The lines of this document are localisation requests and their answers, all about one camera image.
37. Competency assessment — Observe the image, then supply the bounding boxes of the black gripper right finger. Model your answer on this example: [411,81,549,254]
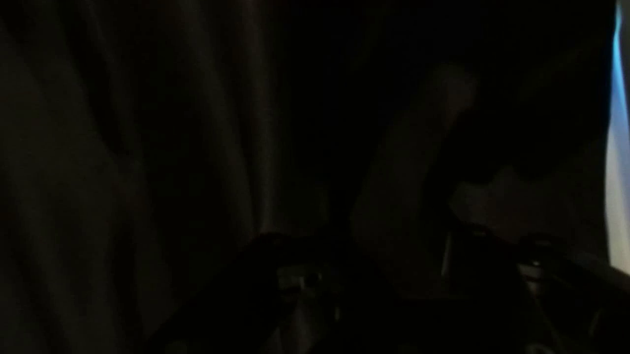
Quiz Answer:
[449,222,630,354]

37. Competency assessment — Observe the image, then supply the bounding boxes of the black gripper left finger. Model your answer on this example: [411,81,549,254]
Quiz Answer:
[244,228,370,354]

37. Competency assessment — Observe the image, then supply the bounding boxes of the dark fabric curtain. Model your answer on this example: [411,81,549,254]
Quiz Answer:
[0,0,618,354]

